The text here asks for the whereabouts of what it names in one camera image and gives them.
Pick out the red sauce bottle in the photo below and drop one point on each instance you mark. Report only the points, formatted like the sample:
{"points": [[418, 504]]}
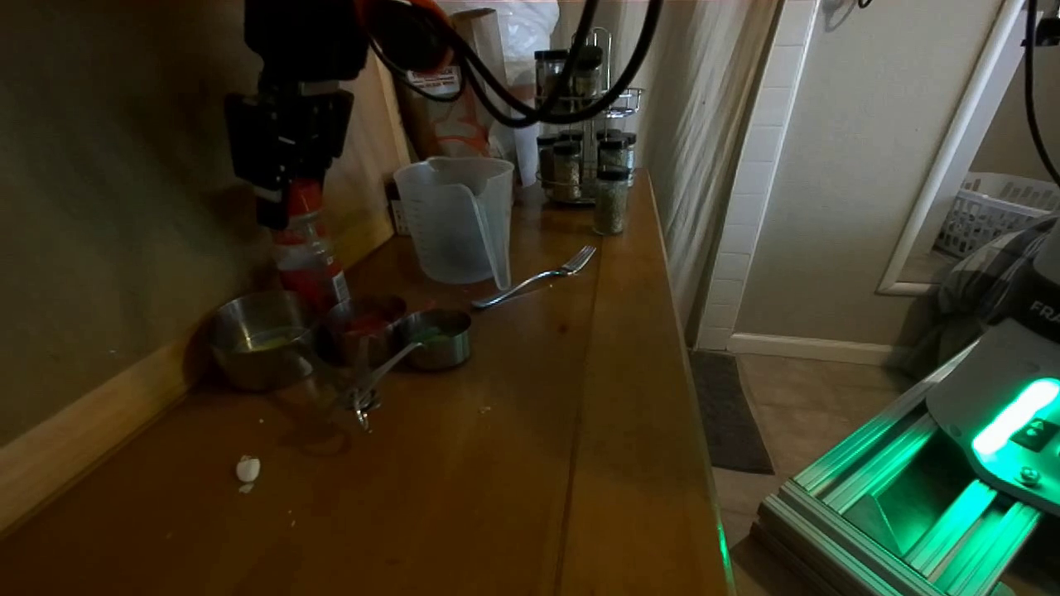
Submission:
{"points": [[310, 257]]}

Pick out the plaid cloth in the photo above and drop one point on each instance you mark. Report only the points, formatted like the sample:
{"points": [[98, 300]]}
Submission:
{"points": [[969, 290]]}

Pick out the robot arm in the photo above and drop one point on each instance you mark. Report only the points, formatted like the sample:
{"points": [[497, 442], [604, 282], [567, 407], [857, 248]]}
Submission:
{"points": [[1006, 430]]}

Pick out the printed paper bag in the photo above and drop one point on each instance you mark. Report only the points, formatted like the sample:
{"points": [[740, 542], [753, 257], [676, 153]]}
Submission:
{"points": [[451, 116]]}

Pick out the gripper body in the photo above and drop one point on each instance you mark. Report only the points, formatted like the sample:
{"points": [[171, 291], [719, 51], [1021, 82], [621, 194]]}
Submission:
{"points": [[302, 37]]}

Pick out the spice jar with black lid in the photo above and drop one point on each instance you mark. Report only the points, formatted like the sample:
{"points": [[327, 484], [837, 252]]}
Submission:
{"points": [[611, 203], [567, 170], [613, 153], [587, 74]]}

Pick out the medium steel measuring cup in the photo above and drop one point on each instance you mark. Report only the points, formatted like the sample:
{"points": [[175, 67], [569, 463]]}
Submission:
{"points": [[364, 327]]}

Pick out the dark door mat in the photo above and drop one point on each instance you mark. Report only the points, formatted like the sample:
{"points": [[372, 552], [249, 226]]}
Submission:
{"points": [[729, 414]]}

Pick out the wooden cutting board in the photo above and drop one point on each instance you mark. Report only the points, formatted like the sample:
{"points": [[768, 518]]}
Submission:
{"points": [[364, 182]]}

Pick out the clear plastic measuring jug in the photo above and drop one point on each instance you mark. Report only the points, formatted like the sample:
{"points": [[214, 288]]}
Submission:
{"points": [[451, 219]]}

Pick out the silver fork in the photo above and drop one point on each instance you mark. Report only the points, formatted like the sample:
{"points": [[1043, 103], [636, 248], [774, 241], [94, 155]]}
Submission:
{"points": [[530, 281]]}

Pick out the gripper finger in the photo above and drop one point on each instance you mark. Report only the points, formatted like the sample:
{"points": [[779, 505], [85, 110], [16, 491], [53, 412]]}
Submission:
{"points": [[327, 124], [252, 141]]}

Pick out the white wall socket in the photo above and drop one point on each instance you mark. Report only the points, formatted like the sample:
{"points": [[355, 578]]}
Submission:
{"points": [[400, 217]]}

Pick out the small steel measuring cup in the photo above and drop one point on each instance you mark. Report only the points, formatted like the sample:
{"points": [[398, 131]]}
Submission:
{"points": [[439, 339]]}

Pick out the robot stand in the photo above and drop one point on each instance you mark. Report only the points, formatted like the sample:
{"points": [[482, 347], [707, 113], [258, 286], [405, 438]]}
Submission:
{"points": [[861, 497]]}

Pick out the paper towel roll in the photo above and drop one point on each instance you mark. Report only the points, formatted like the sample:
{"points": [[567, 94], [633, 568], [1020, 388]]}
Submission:
{"points": [[497, 66]]}

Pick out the white laundry basket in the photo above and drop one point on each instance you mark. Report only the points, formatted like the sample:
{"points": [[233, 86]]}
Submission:
{"points": [[990, 207]]}

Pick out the garlic clove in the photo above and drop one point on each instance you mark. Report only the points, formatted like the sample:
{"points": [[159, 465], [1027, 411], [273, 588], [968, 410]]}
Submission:
{"points": [[248, 468]]}

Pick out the large steel measuring cup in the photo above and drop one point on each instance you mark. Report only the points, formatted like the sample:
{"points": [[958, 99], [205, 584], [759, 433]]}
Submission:
{"points": [[261, 343]]}

